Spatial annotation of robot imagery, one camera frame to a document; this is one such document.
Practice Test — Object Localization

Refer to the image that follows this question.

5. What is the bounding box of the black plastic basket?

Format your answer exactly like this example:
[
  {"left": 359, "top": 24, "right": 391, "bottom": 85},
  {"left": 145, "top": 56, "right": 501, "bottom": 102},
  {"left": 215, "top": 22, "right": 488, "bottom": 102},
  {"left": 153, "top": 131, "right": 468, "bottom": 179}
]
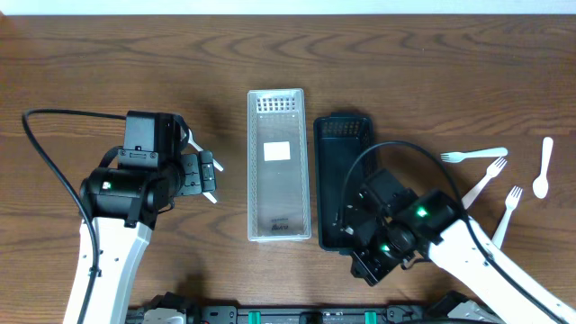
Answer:
[{"left": 313, "top": 112, "right": 378, "bottom": 256}]

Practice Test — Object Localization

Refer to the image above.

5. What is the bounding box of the white plastic fork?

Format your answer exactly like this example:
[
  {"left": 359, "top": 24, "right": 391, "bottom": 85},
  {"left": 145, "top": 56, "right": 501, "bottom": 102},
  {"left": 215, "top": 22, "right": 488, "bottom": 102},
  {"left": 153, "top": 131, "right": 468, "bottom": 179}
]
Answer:
[
  {"left": 462, "top": 157, "right": 508, "bottom": 210},
  {"left": 440, "top": 147, "right": 509, "bottom": 164},
  {"left": 491, "top": 186, "right": 523, "bottom": 248}
]

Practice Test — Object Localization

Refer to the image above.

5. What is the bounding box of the white plastic fork top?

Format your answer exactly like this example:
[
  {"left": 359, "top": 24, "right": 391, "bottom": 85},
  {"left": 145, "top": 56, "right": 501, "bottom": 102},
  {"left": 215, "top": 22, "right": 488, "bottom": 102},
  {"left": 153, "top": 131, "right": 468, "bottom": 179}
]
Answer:
[{"left": 440, "top": 147, "right": 509, "bottom": 164}]

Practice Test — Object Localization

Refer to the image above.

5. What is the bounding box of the white plastic spoon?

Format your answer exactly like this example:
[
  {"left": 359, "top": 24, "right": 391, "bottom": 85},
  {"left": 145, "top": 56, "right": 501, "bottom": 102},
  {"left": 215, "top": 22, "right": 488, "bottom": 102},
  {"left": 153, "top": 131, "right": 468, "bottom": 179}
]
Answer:
[
  {"left": 532, "top": 137, "right": 554, "bottom": 199},
  {"left": 188, "top": 129, "right": 224, "bottom": 172},
  {"left": 203, "top": 192, "right": 218, "bottom": 203}
]

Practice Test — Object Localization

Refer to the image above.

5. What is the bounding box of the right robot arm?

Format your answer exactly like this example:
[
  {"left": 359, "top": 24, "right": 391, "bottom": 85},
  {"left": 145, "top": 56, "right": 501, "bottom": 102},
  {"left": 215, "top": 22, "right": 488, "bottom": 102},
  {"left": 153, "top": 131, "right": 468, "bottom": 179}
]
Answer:
[{"left": 346, "top": 189, "right": 575, "bottom": 323}]

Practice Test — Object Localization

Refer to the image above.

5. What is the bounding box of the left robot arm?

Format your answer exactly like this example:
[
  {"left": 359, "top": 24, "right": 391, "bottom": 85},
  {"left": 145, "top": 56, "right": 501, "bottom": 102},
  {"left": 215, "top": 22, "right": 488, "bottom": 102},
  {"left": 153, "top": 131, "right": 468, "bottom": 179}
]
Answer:
[{"left": 64, "top": 147, "right": 223, "bottom": 323}]

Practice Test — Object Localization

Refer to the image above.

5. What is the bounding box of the clear plastic basket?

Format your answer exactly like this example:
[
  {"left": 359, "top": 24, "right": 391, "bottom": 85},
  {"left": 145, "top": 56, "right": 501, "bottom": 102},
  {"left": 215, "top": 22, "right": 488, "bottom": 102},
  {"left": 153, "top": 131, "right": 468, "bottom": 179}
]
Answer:
[{"left": 247, "top": 88, "right": 311, "bottom": 242}]

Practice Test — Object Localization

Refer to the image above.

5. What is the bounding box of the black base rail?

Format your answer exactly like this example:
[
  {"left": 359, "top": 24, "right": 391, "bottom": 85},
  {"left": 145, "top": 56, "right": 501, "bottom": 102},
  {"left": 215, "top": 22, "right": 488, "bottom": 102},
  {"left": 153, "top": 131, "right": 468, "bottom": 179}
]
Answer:
[{"left": 125, "top": 292, "right": 500, "bottom": 324}]

